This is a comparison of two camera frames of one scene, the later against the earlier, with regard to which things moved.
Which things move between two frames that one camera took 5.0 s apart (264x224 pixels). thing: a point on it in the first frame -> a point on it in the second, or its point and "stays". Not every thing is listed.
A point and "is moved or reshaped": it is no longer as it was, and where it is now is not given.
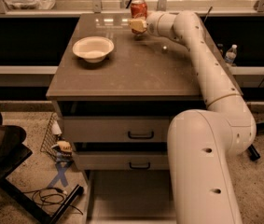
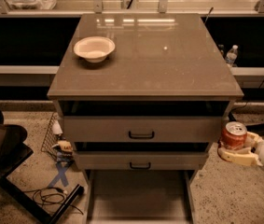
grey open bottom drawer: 130,197 stays
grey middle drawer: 122,161 stays
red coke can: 138,8 is moved or reshaped
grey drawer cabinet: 116,115 stays
